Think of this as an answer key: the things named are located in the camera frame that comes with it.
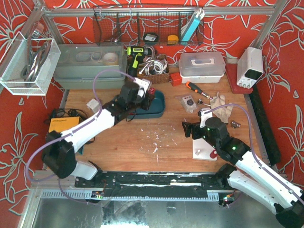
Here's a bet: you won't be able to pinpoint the large red spring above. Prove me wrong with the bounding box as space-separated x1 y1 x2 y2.
209 150 218 159

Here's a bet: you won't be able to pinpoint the bagged white switch box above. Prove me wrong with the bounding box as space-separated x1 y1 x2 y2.
175 94 197 113

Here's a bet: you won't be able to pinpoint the white knit work glove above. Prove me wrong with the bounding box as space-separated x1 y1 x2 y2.
210 92 235 124

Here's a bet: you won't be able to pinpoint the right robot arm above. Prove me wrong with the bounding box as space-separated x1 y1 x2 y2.
182 117 304 228

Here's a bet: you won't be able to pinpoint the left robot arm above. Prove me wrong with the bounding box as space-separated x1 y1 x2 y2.
42 78 154 180

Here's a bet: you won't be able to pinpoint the metal tee pipe fitting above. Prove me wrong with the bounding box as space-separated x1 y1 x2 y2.
231 121 241 129

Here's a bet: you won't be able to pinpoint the white cube adapter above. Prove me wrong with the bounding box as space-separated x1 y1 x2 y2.
86 98 100 114

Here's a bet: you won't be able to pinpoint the silver ratchet wrench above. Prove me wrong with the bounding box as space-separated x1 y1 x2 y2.
197 100 211 107

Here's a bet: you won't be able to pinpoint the teal plastic tray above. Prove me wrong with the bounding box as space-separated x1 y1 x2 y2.
127 90 166 119

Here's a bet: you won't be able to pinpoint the orange black screwdriver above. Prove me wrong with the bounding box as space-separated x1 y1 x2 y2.
186 82 213 100

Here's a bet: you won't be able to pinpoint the red power cube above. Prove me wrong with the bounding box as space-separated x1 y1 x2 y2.
170 72 182 87

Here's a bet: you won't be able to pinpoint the wicker basket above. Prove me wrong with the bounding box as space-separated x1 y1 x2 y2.
136 54 170 84

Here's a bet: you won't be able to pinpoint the grey plastic storage box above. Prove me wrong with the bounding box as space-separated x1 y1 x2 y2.
54 44 127 90

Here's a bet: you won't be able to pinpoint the white plastic toolbox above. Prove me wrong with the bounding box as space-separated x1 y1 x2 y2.
179 52 226 84

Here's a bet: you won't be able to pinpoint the red tool case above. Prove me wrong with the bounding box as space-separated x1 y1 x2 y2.
224 63 254 95

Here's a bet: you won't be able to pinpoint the orange teal device box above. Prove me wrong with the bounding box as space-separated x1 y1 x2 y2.
48 116 80 133

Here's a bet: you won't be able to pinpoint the black round tape measure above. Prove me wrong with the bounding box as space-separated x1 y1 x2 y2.
143 33 159 46

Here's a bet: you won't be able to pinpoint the white power supply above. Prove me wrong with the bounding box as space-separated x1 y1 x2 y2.
236 47 263 89

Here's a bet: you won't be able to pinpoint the blue white box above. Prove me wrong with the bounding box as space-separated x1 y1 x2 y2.
180 8 205 45

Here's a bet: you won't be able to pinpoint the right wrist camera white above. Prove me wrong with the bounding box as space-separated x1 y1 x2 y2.
198 108 213 128

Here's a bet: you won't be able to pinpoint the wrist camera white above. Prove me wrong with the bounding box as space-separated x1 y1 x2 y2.
198 108 213 128
134 77 152 98

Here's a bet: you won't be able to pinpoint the white peg base plate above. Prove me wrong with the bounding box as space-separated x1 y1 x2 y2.
192 138 217 161

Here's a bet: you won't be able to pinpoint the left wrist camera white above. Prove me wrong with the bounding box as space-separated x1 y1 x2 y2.
134 77 152 98

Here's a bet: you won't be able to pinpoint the white coiled cables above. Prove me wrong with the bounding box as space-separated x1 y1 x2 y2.
140 59 168 75

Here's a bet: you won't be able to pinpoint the black cable chain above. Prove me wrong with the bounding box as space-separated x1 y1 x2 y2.
250 84 282 166

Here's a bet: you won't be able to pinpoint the green cordless drill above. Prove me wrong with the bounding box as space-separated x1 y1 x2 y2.
126 46 152 77

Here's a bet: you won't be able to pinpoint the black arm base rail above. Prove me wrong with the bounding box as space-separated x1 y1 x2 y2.
75 171 234 198

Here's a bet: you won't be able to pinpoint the black wire wall basket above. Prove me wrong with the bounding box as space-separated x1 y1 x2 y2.
93 3 204 46

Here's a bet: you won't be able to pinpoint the clear acrylic wall bin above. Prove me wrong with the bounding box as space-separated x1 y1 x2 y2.
0 32 61 96

